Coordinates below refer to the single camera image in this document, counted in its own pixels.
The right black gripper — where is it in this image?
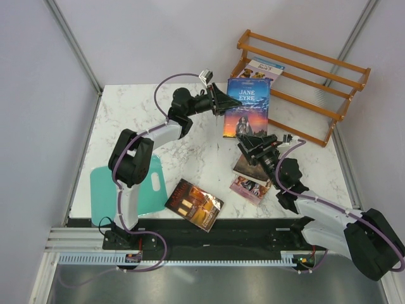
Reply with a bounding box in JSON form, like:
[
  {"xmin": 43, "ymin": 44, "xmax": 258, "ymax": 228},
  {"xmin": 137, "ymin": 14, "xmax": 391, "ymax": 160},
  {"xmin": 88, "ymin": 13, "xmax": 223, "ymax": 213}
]
[{"xmin": 235, "ymin": 133, "xmax": 281, "ymax": 189}]

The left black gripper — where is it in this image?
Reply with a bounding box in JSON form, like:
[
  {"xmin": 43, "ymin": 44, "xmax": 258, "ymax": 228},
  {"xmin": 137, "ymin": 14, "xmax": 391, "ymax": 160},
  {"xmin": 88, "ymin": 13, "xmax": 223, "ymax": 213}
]
[{"xmin": 186, "ymin": 83, "xmax": 242, "ymax": 117}]

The Jane Eyre blue book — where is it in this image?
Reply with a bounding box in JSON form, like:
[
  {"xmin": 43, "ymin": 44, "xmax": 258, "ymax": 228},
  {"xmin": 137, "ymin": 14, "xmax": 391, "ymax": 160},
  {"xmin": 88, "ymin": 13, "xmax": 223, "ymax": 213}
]
[{"xmin": 223, "ymin": 78, "xmax": 271, "ymax": 138}]

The dog cover Bark book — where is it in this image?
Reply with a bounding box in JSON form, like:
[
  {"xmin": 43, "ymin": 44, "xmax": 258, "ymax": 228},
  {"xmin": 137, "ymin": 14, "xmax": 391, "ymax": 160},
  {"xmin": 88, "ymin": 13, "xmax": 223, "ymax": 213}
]
[{"xmin": 237, "ymin": 57, "xmax": 285, "ymax": 82}]

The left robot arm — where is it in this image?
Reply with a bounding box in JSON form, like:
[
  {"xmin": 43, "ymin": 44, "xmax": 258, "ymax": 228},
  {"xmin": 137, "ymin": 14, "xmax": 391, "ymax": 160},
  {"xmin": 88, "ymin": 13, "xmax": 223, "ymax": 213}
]
[{"xmin": 108, "ymin": 83, "xmax": 242, "ymax": 249}]

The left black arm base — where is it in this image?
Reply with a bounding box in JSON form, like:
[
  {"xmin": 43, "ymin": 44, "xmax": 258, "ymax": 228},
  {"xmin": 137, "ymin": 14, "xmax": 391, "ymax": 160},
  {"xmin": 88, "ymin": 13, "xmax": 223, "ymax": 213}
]
[{"xmin": 102, "ymin": 227, "xmax": 164, "ymax": 251}]

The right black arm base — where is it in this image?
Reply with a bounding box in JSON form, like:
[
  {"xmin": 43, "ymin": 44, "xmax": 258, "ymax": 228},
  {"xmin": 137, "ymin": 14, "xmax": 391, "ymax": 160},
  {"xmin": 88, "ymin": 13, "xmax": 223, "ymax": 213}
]
[{"xmin": 268, "ymin": 229, "xmax": 313, "ymax": 251}]

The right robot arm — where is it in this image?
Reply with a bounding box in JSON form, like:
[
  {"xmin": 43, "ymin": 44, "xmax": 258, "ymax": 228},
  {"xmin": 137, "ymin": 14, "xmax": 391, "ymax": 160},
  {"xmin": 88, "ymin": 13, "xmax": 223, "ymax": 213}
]
[{"xmin": 236, "ymin": 134, "xmax": 404, "ymax": 281}]

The Tale of Two Cities book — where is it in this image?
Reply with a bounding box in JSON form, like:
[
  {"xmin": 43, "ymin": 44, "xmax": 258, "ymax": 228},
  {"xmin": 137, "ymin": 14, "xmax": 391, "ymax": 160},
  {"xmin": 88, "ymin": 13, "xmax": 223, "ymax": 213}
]
[{"xmin": 232, "ymin": 155, "xmax": 270, "ymax": 186}]

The pink illustrated children book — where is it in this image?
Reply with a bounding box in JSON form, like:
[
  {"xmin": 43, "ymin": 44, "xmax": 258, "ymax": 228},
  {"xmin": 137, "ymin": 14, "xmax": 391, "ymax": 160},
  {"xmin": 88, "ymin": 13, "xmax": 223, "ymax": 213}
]
[{"xmin": 230, "ymin": 176, "xmax": 271, "ymax": 206}]

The dark orange glossy book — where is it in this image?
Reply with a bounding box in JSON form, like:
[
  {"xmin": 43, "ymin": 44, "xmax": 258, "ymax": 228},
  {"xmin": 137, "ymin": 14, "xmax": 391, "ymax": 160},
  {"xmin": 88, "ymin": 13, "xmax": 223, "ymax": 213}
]
[{"xmin": 165, "ymin": 179, "xmax": 224, "ymax": 232}]

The orange wooden tiered rack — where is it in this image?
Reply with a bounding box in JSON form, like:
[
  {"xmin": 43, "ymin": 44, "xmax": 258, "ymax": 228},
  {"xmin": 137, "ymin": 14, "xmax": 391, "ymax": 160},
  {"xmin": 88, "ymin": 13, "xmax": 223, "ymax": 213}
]
[{"xmin": 230, "ymin": 29, "xmax": 371, "ymax": 147}]

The teal plastic file folder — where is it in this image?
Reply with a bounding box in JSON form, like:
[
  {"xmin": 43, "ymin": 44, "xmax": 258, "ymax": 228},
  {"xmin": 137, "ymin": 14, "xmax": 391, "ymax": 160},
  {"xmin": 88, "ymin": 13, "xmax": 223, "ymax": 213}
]
[{"xmin": 90, "ymin": 155, "xmax": 168, "ymax": 225}]

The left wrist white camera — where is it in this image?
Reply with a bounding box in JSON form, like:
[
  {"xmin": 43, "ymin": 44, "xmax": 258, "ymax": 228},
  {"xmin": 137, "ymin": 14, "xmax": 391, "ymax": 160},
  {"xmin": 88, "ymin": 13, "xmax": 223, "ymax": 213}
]
[{"xmin": 199, "ymin": 69, "xmax": 213, "ymax": 86}]

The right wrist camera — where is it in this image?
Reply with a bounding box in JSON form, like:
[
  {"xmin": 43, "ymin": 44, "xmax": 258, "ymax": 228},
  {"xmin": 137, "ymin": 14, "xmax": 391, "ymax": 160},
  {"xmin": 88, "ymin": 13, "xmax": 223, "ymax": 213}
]
[{"xmin": 283, "ymin": 134, "xmax": 299, "ymax": 146}]

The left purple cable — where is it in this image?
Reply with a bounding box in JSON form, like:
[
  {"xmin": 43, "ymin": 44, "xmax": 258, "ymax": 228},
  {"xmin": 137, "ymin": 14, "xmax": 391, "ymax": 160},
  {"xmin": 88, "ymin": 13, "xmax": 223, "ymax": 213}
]
[{"xmin": 58, "ymin": 72, "xmax": 202, "ymax": 289}]

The right slotted cable duct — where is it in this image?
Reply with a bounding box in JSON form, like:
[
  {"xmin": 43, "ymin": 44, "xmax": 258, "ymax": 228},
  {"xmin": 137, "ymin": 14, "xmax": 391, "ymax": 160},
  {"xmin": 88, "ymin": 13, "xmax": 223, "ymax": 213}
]
[{"xmin": 280, "ymin": 251, "xmax": 316, "ymax": 268}]

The slotted cable duct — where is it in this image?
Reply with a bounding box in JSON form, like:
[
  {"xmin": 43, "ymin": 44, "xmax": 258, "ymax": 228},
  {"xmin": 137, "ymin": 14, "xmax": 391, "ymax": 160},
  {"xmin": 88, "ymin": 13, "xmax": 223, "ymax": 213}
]
[
  {"xmin": 58, "ymin": 253, "xmax": 142, "ymax": 266},
  {"xmin": 280, "ymin": 251, "xmax": 316, "ymax": 268}
]

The left slotted cable duct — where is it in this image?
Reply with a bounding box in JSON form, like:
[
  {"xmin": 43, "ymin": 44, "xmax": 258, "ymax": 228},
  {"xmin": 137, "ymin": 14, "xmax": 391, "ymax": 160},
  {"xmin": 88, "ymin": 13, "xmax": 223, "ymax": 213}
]
[{"xmin": 58, "ymin": 253, "xmax": 142, "ymax": 266}]

